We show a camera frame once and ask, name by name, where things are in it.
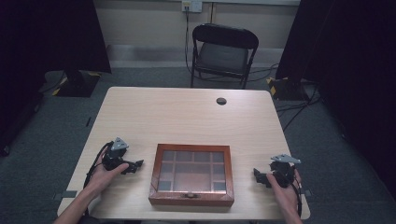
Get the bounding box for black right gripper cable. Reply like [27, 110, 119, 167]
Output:
[290, 181, 304, 217]

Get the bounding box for white wall socket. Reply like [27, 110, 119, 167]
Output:
[181, 0, 204, 14]

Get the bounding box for black curtain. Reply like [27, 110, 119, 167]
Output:
[0, 0, 112, 94]
[275, 0, 396, 202]

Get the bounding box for wooden box with glass lid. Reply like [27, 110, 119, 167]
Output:
[148, 143, 235, 208]

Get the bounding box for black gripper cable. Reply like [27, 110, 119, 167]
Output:
[82, 141, 115, 217]
[290, 181, 304, 217]

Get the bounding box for black stand base striped tape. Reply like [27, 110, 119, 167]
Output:
[51, 69, 103, 98]
[265, 77, 310, 102]

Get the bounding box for person's right hand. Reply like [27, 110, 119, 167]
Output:
[266, 169, 304, 217]

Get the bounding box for black folding chair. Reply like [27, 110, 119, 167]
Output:
[190, 22, 260, 91]

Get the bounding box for person's left hand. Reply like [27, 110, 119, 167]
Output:
[84, 151, 130, 200]

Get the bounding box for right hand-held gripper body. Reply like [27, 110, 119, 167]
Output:
[269, 153, 303, 189]

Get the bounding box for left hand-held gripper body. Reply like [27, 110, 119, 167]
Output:
[102, 137, 130, 172]

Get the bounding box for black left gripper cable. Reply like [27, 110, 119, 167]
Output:
[82, 141, 115, 217]

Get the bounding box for black cable from wall socket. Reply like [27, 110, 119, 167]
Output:
[184, 8, 194, 76]

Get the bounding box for black floor cables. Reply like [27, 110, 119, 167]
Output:
[248, 63, 322, 133]

